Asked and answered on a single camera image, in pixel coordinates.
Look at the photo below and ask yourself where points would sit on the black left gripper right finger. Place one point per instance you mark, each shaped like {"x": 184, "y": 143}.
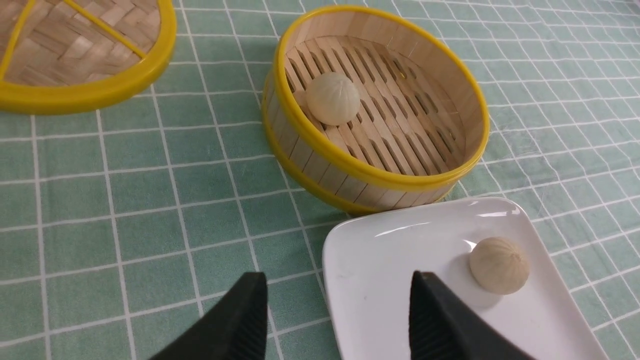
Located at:
{"x": 442, "y": 327}

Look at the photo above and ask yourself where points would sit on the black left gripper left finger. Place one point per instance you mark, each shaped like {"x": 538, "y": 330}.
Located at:
{"x": 236, "y": 328}

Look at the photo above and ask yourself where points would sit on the beige steamed bun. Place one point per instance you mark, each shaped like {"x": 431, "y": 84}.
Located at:
{"x": 499, "y": 266}

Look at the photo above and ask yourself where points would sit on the white steamed bun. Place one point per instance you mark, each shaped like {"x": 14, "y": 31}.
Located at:
{"x": 333, "y": 99}

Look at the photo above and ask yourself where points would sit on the white square plate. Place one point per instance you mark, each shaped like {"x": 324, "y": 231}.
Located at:
{"x": 368, "y": 265}

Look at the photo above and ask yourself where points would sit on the green checkered tablecloth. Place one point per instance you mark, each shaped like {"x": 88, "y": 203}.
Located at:
{"x": 121, "y": 227}

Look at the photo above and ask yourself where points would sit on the yellow rimmed bamboo steamer basket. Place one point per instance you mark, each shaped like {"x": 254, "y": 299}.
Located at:
{"x": 422, "y": 123}

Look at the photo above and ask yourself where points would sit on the yellow rimmed bamboo steamer lid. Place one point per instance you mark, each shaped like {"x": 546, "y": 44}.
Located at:
{"x": 71, "y": 56}

